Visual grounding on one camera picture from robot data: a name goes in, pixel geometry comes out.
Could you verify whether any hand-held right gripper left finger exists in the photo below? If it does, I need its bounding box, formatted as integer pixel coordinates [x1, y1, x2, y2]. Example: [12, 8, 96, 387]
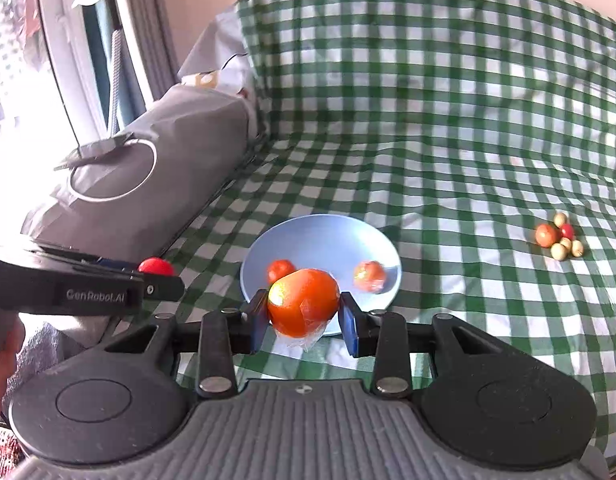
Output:
[105, 290, 271, 400]

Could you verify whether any person's left hand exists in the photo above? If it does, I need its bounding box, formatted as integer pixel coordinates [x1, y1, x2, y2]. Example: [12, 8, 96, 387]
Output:
[0, 351, 22, 415]

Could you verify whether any small orange tomato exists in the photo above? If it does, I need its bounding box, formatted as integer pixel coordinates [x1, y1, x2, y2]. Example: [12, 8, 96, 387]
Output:
[535, 223, 560, 249]

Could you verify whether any white plastic bag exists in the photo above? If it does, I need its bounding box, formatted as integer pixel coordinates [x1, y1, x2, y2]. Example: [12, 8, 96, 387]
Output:
[179, 7, 261, 103]

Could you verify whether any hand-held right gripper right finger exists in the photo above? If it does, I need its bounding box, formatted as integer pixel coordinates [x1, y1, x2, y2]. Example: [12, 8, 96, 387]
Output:
[338, 292, 494, 397]

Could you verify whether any small plastic-wrapped tomato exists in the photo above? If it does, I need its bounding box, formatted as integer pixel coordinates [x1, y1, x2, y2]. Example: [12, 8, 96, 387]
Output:
[353, 260, 387, 294]

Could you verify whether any light blue plate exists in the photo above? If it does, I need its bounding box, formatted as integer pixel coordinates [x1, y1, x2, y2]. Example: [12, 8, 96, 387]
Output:
[240, 214, 403, 338]

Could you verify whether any grey curtain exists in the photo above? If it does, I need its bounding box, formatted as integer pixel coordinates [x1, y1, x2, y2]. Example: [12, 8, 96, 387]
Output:
[110, 0, 181, 128]

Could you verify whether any large plastic-wrapped orange tomato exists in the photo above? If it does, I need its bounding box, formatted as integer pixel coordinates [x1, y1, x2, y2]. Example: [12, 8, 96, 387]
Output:
[267, 268, 341, 339]

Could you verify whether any grey fabric bag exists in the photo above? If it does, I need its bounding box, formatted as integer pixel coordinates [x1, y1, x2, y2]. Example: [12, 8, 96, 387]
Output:
[20, 82, 259, 263]

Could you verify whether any green checkered cloth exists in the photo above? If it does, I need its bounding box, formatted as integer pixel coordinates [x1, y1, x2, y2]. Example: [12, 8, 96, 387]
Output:
[175, 0, 616, 471]

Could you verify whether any white window frame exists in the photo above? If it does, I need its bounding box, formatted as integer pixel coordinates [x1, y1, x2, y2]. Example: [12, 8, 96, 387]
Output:
[35, 0, 119, 148]

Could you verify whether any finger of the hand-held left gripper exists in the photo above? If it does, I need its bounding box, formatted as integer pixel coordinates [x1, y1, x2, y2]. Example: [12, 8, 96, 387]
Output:
[35, 244, 144, 275]

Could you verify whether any red patterned cloth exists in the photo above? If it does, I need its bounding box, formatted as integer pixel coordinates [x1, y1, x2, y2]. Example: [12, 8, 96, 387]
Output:
[0, 426, 27, 463]

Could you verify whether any small red tomato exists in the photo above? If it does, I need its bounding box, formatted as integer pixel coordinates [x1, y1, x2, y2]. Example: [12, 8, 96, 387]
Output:
[266, 259, 297, 284]

